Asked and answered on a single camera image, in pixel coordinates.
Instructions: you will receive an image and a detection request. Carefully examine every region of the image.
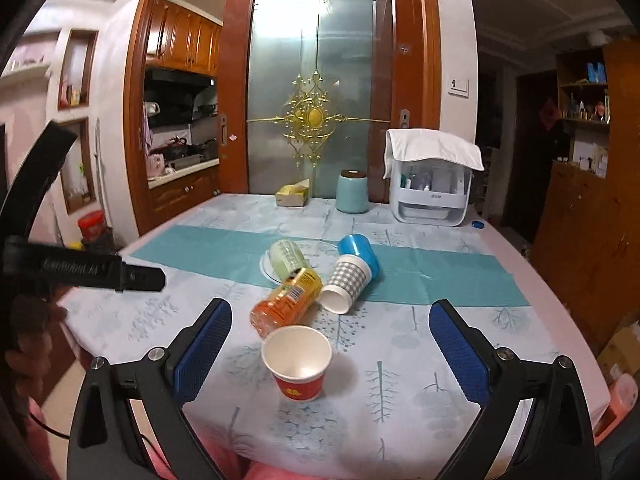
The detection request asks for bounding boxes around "white wall switch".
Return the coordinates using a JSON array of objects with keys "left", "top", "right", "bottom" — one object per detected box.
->
[{"left": 447, "top": 77, "right": 470, "bottom": 99}]

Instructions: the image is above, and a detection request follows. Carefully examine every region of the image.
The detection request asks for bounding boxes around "red lidded container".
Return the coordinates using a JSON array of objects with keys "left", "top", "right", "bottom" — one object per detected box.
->
[{"left": 77, "top": 209, "right": 107, "bottom": 242}]

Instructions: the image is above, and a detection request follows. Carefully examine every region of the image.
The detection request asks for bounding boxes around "white cloth on appliance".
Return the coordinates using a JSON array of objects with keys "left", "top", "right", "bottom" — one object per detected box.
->
[{"left": 383, "top": 128, "right": 484, "bottom": 179}]

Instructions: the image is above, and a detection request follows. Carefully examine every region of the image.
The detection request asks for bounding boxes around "blue plastic cup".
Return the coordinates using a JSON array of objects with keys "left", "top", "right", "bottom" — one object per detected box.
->
[{"left": 337, "top": 234, "right": 380, "bottom": 280}]

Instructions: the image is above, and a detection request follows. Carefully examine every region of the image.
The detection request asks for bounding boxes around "orange juice bottle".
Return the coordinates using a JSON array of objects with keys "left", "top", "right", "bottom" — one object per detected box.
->
[{"left": 250, "top": 268, "right": 322, "bottom": 339}]

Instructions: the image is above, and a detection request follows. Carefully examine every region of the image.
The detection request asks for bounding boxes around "teal canister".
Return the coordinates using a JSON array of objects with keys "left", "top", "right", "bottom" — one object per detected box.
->
[{"left": 335, "top": 169, "right": 369, "bottom": 214}]

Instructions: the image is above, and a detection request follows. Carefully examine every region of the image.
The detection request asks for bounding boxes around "wooden shelf cabinet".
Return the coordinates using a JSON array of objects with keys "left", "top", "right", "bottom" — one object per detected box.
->
[{"left": 532, "top": 36, "right": 639, "bottom": 352}]

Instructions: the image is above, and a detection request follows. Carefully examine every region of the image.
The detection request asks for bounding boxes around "red paper cup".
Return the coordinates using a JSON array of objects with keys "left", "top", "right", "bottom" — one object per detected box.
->
[{"left": 262, "top": 325, "right": 333, "bottom": 402}]

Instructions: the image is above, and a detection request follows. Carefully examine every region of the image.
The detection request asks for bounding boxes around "white countertop appliance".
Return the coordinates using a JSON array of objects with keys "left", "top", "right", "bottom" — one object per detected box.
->
[{"left": 390, "top": 159, "right": 473, "bottom": 226}]

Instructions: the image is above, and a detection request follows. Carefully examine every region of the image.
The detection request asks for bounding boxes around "black cable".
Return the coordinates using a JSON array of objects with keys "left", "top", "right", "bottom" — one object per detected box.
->
[{"left": 27, "top": 408, "right": 151, "bottom": 456}]

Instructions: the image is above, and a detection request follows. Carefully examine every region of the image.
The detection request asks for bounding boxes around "white oval plate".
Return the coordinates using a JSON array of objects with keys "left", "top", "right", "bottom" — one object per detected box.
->
[{"left": 259, "top": 240, "right": 338, "bottom": 284}]

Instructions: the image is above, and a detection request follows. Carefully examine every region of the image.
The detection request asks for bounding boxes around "grey checkered paper cup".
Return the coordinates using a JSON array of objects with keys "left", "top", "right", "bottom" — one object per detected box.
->
[{"left": 317, "top": 255, "right": 372, "bottom": 315}]

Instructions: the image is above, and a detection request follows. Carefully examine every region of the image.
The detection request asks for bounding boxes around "frosted glass sliding door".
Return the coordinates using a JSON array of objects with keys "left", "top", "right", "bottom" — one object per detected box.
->
[{"left": 246, "top": 0, "right": 393, "bottom": 198}]

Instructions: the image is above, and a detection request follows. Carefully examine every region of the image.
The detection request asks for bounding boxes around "yellow tissue box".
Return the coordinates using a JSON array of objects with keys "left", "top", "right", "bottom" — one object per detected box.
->
[{"left": 274, "top": 179, "right": 310, "bottom": 208}]

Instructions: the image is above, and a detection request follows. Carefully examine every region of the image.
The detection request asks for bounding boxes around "person's left hand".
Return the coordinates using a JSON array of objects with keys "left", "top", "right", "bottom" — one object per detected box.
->
[{"left": 4, "top": 296, "right": 67, "bottom": 399}]

